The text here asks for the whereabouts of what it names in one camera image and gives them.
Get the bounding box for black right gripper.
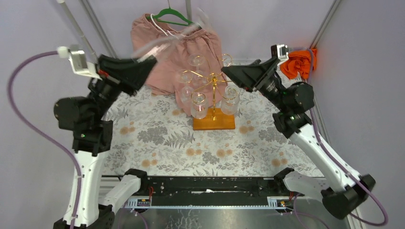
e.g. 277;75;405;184
221;56;288;111

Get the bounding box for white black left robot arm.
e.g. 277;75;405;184
53;51;157;229

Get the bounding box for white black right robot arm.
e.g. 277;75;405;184
222;58;376;219

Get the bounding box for orange wooden rack base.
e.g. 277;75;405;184
192;108;236;131

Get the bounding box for orange cloth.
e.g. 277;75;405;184
280;49;318;80

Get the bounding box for pink shorts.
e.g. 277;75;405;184
130;14;223;116

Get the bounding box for floral table mat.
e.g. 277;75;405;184
103;88;322;177

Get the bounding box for green clothes hanger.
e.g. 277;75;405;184
146;7;202;29

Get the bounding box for gold wire glass rack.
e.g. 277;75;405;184
186;57;231;109

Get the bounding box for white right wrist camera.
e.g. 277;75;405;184
270;44;289;62

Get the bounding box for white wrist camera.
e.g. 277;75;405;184
56;44;101;79
270;44;289;62

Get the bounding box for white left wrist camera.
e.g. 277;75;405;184
56;44;101;79

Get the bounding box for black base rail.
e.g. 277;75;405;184
132;176;296;208

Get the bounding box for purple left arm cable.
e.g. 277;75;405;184
7;51;83;229

